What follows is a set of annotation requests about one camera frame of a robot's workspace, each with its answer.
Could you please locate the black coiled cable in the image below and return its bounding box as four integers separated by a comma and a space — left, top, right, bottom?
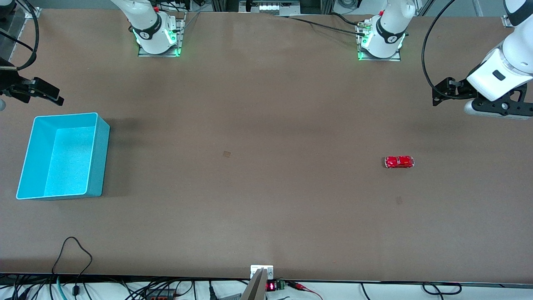
422, 282, 462, 295

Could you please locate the aluminium frame with light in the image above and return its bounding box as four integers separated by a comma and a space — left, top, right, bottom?
210, 0, 336, 15

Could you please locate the red beetle toy car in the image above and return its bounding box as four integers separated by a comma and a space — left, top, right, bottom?
384, 155, 415, 169

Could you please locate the black power strip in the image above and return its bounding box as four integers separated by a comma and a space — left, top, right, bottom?
144, 288, 178, 300

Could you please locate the black looped cable with adapter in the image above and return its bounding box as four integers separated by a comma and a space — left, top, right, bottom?
52, 236, 93, 297

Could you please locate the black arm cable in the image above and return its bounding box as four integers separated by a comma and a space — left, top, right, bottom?
421, 0, 459, 100
12, 0, 40, 71

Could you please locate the blue plastic box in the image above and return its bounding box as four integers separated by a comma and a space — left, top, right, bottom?
16, 112, 111, 201

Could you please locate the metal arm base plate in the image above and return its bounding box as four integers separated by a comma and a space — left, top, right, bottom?
357, 20, 402, 62
137, 12, 186, 58

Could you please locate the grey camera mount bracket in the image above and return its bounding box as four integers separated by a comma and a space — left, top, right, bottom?
239, 265, 274, 300

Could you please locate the black cable across table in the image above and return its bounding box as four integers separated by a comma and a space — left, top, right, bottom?
286, 12, 366, 37

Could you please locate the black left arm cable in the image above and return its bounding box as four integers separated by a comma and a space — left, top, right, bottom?
421, 0, 459, 100

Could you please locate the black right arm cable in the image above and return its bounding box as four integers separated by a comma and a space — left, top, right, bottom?
12, 0, 40, 71

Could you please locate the red clip wire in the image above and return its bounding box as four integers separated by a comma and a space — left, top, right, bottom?
286, 281, 324, 300

